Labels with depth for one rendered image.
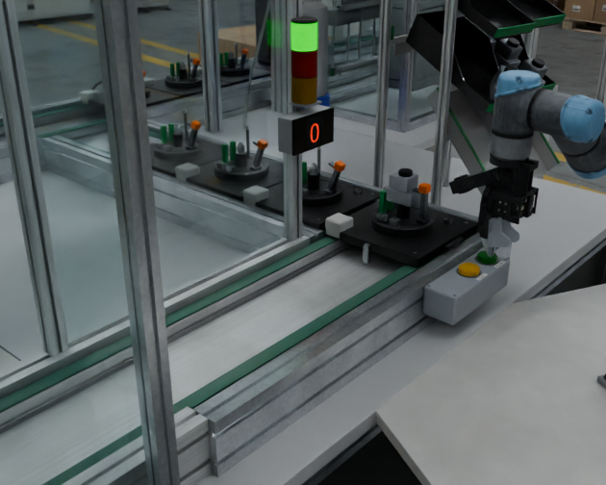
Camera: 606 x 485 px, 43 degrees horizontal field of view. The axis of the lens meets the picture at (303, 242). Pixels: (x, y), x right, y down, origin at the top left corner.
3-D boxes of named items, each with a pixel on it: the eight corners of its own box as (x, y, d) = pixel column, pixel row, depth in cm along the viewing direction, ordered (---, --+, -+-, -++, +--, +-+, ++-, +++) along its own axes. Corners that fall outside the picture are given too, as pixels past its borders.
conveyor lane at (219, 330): (473, 267, 172) (477, 226, 168) (189, 458, 115) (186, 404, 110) (371, 232, 189) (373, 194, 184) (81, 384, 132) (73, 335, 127)
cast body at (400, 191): (421, 201, 163) (424, 170, 160) (410, 208, 160) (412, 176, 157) (390, 191, 168) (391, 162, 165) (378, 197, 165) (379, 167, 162)
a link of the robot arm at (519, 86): (530, 81, 130) (488, 72, 135) (521, 142, 134) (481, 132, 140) (554, 73, 134) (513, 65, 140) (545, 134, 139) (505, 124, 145)
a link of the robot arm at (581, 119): (617, 124, 133) (560, 112, 140) (601, 89, 125) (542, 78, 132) (596, 163, 132) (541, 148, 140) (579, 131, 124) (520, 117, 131)
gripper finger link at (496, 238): (504, 268, 147) (510, 224, 143) (477, 259, 150) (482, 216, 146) (512, 263, 149) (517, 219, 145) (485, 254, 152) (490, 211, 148)
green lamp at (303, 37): (322, 48, 144) (323, 21, 141) (305, 52, 140) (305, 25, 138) (303, 45, 147) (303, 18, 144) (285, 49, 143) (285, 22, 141)
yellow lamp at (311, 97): (322, 100, 148) (322, 75, 146) (305, 106, 144) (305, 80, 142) (303, 96, 151) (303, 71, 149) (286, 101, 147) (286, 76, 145)
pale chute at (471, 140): (519, 188, 181) (533, 179, 178) (484, 200, 174) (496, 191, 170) (463, 89, 187) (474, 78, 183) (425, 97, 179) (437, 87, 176)
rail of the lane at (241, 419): (509, 268, 171) (515, 223, 167) (217, 477, 111) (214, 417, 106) (487, 260, 175) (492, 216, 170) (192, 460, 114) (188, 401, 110)
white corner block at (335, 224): (353, 234, 166) (354, 216, 164) (340, 241, 163) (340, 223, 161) (337, 228, 169) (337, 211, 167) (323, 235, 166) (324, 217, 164)
